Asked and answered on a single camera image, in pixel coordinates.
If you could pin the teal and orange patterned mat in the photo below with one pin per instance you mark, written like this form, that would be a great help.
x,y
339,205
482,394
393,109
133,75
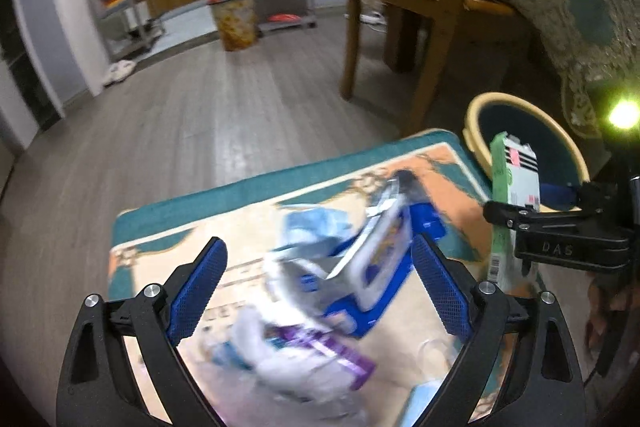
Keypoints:
x,y
200,212

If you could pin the floral waste bin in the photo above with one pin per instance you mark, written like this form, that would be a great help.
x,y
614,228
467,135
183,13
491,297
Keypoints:
x,y
235,24

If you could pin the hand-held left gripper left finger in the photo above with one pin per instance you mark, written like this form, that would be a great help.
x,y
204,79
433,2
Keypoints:
x,y
200,287

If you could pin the light blue packet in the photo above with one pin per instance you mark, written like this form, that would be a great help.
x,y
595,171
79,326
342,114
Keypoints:
x,y
422,404

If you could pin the green and white carton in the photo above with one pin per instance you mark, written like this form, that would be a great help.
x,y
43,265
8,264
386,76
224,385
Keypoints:
x,y
505,182

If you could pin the person's right hand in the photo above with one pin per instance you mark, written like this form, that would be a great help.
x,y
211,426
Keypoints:
x,y
607,307

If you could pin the blue carton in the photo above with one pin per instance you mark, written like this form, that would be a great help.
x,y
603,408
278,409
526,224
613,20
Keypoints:
x,y
425,219

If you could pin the light blue face mask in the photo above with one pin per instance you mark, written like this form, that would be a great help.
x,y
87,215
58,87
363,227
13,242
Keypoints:
x,y
315,227

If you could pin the white power strip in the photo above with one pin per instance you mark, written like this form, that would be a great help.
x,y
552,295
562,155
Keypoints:
x,y
372,18

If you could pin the clear plastic cup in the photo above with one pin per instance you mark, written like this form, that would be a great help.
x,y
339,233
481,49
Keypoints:
x,y
432,359

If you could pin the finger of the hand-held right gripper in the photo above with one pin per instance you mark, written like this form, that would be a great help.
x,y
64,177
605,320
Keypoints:
x,y
585,196
510,217

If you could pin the wooden chair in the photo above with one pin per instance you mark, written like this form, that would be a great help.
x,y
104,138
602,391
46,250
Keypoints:
x,y
440,32

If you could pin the white slipper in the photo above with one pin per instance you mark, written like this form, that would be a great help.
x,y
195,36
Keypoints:
x,y
120,72

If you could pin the teal bin with cream rim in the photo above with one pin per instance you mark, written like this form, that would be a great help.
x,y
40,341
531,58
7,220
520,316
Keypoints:
x,y
530,137

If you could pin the clear plastic bag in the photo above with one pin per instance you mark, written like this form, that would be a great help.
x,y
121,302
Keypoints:
x,y
285,367

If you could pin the red item on shelf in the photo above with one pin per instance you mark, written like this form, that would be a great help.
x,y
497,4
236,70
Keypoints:
x,y
281,18

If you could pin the white and blue packet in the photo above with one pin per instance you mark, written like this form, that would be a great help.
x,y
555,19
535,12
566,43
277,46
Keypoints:
x,y
380,247

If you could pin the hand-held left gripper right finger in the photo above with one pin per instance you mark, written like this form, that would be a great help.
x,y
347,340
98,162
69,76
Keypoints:
x,y
440,287

